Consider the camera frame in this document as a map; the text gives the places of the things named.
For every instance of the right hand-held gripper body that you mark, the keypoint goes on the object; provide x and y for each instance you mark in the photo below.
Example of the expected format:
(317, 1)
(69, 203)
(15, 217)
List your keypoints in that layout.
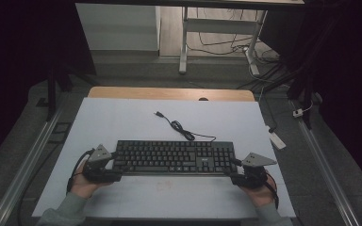
(257, 160)

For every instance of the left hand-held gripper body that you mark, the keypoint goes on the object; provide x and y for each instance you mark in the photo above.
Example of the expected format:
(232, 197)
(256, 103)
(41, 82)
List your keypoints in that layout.
(99, 153)

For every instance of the black keyboard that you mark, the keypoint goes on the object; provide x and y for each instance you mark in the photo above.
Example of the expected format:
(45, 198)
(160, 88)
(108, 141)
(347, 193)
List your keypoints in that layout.
(169, 157)

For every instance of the person's right hand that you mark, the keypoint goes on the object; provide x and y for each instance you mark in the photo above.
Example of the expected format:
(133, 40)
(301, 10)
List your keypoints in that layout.
(264, 196)

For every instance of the person's left hand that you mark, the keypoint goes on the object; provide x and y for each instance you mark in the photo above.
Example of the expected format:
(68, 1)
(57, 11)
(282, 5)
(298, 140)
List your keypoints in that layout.
(78, 186)

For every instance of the white power strip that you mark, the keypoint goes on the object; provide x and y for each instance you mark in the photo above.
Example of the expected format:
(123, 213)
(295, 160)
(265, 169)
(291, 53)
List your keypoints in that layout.
(278, 141)

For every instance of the small white adapter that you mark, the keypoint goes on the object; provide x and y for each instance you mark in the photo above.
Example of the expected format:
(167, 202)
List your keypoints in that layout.
(298, 113)

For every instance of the black metal stand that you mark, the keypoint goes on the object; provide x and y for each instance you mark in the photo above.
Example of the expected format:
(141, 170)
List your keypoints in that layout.
(308, 103)
(51, 94)

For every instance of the dark curtain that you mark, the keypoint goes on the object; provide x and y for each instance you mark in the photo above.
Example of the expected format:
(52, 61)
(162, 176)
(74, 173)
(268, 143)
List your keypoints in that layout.
(12, 62)
(352, 78)

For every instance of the white cabinet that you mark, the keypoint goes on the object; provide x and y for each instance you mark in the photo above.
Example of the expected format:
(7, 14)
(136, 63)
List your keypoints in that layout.
(119, 28)

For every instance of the aluminium rail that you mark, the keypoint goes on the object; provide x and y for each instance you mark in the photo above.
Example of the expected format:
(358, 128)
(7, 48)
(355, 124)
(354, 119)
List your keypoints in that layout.
(22, 175)
(328, 175)

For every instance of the white desk frame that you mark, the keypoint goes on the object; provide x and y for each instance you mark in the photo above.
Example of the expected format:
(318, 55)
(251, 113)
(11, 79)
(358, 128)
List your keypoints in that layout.
(220, 25)

